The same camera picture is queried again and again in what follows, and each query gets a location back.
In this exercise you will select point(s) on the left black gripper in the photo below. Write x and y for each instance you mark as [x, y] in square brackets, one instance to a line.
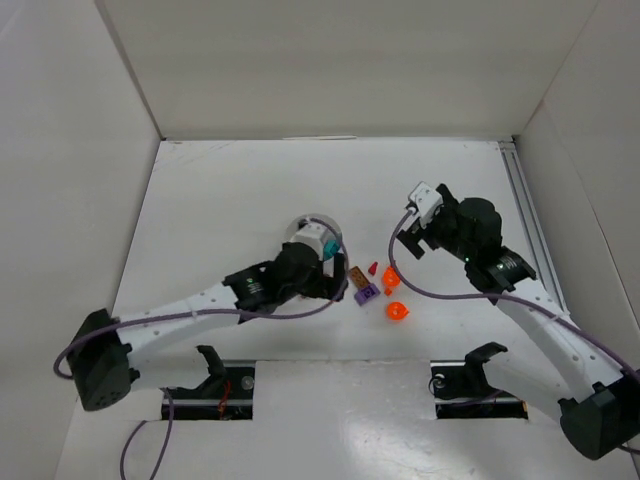
[331, 282]

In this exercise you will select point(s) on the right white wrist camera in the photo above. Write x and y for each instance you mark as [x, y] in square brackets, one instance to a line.
[423, 203]

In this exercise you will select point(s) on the aluminium rail right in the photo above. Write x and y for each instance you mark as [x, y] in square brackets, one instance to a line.
[541, 257]

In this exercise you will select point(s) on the orange round lego rear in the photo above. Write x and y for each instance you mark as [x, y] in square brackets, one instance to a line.
[390, 280]

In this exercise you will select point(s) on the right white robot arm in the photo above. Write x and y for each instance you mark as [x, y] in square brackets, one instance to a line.
[595, 400]

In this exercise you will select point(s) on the orange round lego front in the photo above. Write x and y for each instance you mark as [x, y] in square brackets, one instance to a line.
[397, 311]

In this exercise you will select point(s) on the white divided round container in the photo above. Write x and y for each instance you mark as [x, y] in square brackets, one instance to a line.
[312, 225]

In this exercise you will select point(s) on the teal square lego brick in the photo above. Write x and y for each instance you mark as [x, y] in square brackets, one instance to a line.
[330, 249]

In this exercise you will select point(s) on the orange round lego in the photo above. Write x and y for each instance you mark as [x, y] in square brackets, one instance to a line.
[390, 280]
[397, 311]

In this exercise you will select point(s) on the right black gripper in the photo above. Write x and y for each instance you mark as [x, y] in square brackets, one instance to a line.
[420, 235]

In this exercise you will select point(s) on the purple butterfly lego brick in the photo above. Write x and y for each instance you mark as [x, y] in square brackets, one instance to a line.
[365, 294]

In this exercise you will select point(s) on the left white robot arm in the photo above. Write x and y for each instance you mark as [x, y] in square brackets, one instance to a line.
[111, 357]

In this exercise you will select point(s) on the brown lego plate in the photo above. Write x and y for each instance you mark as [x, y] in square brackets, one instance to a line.
[358, 278]

